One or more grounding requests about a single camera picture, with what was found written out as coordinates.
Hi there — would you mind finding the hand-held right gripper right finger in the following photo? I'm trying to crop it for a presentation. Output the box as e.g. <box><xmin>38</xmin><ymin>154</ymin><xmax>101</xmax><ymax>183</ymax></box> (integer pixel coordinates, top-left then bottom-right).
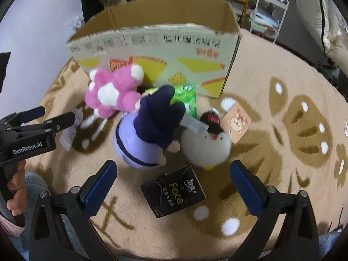
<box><xmin>228</xmin><ymin>160</ymin><xmax>320</xmax><ymax>261</ymax></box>

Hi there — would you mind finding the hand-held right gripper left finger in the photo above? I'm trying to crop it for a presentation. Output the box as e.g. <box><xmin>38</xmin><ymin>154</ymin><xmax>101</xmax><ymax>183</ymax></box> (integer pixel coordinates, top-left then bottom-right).
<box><xmin>29</xmin><ymin>160</ymin><xmax>120</xmax><ymax>261</ymax></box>

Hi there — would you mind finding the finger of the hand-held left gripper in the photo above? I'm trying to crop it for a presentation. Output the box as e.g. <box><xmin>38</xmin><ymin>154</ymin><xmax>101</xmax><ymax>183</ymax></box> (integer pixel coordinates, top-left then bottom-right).
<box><xmin>0</xmin><ymin>107</ymin><xmax>46</xmax><ymax>128</ymax></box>
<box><xmin>16</xmin><ymin>112</ymin><xmax>76</xmax><ymax>136</ymax></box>

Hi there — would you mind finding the white penguin plush black cap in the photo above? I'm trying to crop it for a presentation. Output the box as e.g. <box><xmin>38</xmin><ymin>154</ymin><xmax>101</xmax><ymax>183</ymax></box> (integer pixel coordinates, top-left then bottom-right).
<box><xmin>179</xmin><ymin>111</ymin><xmax>233</xmax><ymax>171</ymax></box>

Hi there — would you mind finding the pink and white plush toy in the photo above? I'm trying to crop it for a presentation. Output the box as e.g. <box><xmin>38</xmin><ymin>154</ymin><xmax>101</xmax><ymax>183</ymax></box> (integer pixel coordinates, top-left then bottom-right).
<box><xmin>84</xmin><ymin>63</ymin><xmax>144</xmax><ymax>119</ymax></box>

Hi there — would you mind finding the black tissue packet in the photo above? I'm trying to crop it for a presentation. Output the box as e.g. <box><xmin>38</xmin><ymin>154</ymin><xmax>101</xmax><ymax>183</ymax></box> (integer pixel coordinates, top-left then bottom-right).
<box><xmin>140</xmin><ymin>164</ymin><xmax>206</xmax><ymax>218</ymax></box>

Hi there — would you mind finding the purple plush doll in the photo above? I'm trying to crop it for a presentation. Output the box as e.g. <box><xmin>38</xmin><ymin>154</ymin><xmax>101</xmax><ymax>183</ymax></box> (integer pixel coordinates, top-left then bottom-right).
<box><xmin>113</xmin><ymin>85</ymin><xmax>187</xmax><ymax>170</ymax></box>

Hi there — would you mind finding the green tissue packet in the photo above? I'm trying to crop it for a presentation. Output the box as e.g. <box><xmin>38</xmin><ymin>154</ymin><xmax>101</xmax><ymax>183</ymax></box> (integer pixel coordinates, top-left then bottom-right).
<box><xmin>144</xmin><ymin>83</ymin><xmax>197</xmax><ymax>118</ymax></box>

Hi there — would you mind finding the printed cardboard box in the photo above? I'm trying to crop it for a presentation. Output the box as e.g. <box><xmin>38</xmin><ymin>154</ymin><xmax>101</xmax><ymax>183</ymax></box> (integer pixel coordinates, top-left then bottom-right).
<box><xmin>66</xmin><ymin>0</ymin><xmax>242</xmax><ymax>100</ymax></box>

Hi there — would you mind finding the person's left hand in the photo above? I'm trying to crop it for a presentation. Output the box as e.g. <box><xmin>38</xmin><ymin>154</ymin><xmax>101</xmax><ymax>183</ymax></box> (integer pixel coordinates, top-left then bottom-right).
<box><xmin>7</xmin><ymin>160</ymin><xmax>27</xmax><ymax>227</ymax></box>

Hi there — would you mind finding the white crumpled tissue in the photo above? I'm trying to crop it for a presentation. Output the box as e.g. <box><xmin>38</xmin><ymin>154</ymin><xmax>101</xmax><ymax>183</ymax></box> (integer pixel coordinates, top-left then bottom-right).
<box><xmin>60</xmin><ymin>109</ymin><xmax>83</xmax><ymax>152</ymax></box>

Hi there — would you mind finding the person's left leg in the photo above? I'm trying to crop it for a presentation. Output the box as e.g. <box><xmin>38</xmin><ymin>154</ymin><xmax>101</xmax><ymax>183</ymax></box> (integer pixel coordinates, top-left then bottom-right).
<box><xmin>16</xmin><ymin>172</ymin><xmax>56</xmax><ymax>261</ymax></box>

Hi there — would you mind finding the person's leg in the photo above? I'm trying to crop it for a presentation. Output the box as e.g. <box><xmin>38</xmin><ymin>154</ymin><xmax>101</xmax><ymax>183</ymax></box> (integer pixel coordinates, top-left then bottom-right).
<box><xmin>318</xmin><ymin>230</ymin><xmax>343</xmax><ymax>261</ymax></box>
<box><xmin>16</xmin><ymin>172</ymin><xmax>56</xmax><ymax>261</ymax></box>

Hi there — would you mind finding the bear print card tag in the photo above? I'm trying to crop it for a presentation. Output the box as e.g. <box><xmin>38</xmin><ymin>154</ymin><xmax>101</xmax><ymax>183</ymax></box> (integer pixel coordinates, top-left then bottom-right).
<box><xmin>219</xmin><ymin>104</ymin><xmax>252</xmax><ymax>144</ymax></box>

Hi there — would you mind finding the person's right leg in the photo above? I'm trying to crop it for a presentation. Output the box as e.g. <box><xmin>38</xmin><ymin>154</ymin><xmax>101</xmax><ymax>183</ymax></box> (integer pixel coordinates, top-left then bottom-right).
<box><xmin>318</xmin><ymin>230</ymin><xmax>343</xmax><ymax>261</ymax></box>

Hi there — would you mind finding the clear plastic bag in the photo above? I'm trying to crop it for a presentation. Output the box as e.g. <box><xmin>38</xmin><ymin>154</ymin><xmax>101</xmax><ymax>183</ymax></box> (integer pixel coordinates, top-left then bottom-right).
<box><xmin>71</xmin><ymin>15</ymin><xmax>85</xmax><ymax>31</ymax></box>

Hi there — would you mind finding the beige patterned blanket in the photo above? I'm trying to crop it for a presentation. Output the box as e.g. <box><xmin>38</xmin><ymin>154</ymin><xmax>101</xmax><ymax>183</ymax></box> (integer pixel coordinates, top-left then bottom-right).
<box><xmin>24</xmin><ymin>28</ymin><xmax>348</xmax><ymax>261</ymax></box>

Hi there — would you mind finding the folded blue towel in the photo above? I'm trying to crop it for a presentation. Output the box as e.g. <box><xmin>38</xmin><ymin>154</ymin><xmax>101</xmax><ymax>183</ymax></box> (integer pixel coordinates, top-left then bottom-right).
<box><xmin>251</xmin><ymin>8</ymin><xmax>280</xmax><ymax>33</ymax></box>

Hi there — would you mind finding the white trolley cart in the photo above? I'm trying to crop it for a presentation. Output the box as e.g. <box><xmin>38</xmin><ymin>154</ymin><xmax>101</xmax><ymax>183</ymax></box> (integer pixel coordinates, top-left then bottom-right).
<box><xmin>249</xmin><ymin>0</ymin><xmax>290</xmax><ymax>44</ymax></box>

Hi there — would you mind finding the cream padded chair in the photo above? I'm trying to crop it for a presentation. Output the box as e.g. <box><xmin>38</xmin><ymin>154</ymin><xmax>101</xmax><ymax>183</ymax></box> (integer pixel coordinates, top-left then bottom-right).
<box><xmin>292</xmin><ymin>0</ymin><xmax>348</xmax><ymax>87</ymax></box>

